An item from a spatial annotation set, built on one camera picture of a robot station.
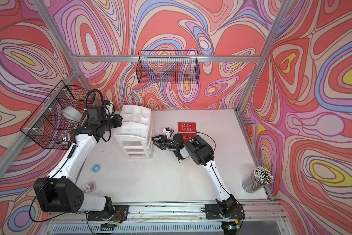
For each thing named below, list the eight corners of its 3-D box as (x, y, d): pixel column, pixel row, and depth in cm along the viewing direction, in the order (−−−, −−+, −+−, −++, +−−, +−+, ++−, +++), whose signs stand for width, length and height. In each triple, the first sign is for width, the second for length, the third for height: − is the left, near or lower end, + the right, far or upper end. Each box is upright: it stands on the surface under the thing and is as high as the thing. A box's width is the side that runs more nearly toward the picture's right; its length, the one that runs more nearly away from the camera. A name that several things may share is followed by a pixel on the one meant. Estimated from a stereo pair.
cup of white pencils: (244, 193, 81) (258, 182, 67) (240, 179, 86) (253, 166, 72) (257, 193, 81) (275, 182, 67) (253, 179, 86) (268, 166, 72)
